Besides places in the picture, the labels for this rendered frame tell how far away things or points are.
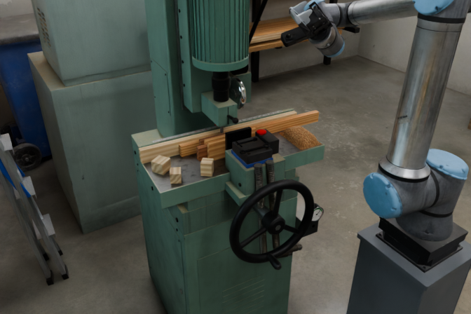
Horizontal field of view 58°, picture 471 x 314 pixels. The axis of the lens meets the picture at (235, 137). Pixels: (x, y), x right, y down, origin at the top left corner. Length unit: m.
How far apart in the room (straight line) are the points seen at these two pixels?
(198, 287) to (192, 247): 0.19
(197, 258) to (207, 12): 0.79
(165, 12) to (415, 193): 0.96
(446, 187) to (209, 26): 0.88
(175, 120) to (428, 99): 0.84
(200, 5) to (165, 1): 0.22
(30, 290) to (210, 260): 1.13
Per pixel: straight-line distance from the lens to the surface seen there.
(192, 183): 1.29
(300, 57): 4.80
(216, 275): 1.58
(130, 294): 2.22
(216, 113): 1.36
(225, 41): 1.24
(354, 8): 1.68
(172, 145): 1.40
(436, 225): 1.59
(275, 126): 1.55
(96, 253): 2.46
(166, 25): 1.45
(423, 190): 1.42
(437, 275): 1.63
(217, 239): 1.47
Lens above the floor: 1.64
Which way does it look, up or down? 29 degrees down
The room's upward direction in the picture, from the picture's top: straight up
